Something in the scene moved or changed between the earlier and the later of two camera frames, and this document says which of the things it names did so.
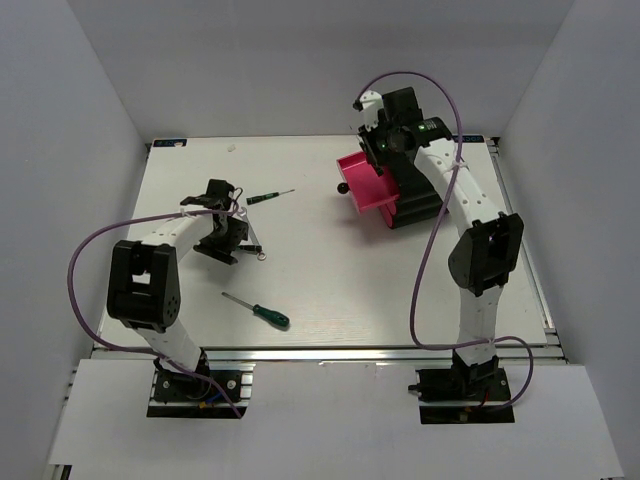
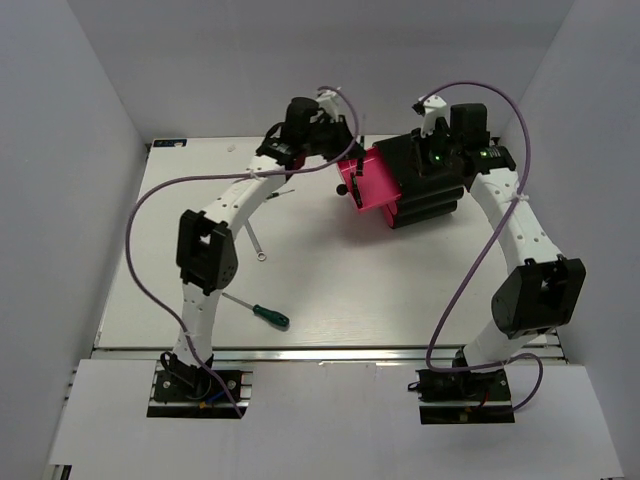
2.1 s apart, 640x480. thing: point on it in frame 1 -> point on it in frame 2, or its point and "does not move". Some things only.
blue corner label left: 169,143 does not move
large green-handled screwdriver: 275,317 does not move
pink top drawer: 369,187 does not move
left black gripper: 222,252 -> 340,136
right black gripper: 366,136 -> 420,142
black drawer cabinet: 418,201 does not move
